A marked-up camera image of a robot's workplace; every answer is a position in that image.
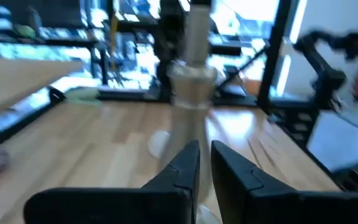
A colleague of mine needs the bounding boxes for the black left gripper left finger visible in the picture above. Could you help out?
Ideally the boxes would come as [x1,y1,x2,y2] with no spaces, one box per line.
[23,139,201,224]

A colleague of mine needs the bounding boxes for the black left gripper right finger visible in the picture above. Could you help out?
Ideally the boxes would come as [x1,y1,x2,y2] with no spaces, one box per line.
[210,139,358,224]

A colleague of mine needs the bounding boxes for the white lightbulb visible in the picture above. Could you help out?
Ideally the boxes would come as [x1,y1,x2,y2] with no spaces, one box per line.
[147,130,171,160]

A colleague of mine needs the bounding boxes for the brushed metal lamp base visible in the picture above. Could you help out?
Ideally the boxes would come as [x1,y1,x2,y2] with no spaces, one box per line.
[162,0,221,224]

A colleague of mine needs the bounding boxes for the light green stapler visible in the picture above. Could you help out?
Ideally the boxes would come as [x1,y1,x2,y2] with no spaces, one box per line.
[65,86,101,105]

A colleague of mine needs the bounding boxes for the tan wooden desk top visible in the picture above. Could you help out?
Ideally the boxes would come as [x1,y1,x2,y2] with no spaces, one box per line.
[0,57,84,121]

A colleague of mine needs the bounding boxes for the green crumpled bag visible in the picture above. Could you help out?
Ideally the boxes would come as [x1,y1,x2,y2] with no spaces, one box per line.
[13,24,37,40]

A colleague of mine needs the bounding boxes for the black metal table frame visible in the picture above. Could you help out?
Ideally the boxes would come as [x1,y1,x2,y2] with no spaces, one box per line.
[0,0,323,147]

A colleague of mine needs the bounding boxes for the yellow cable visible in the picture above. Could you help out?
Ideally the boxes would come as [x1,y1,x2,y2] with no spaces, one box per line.
[109,14,120,73]

